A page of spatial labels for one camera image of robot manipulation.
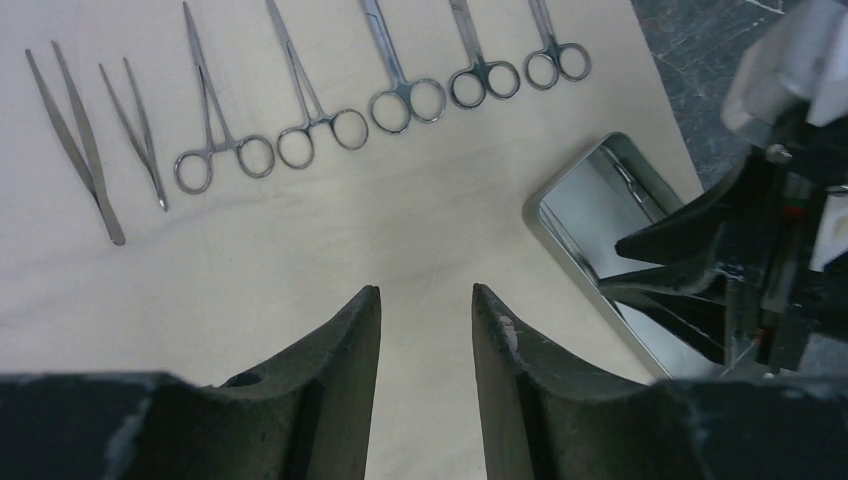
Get steel scissors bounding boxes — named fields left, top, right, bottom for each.
left=360, top=0, right=447, bottom=135
left=448, top=0, right=521, bottom=110
left=523, top=0, right=592, bottom=91

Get beige cloth wrap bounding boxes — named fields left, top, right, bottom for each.
left=1, top=1, right=702, bottom=479

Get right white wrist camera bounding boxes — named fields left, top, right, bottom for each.
left=717, top=1, right=847, bottom=274

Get metal instrument tray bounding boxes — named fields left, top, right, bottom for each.
left=522, top=132, right=723, bottom=378

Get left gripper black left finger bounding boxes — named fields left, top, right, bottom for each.
left=1, top=286, right=381, bottom=479

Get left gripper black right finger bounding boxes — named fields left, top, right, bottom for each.
left=471, top=284, right=847, bottom=479

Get large steel tweezers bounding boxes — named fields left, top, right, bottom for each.
left=24, top=40, right=126, bottom=246

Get small steel tweezers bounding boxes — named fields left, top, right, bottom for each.
left=98, top=57, right=170, bottom=212

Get steel forceps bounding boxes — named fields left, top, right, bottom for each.
left=173, top=1, right=276, bottom=195
left=265, top=1, right=370, bottom=170

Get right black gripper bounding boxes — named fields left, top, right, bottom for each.
left=598, top=103, right=847, bottom=375

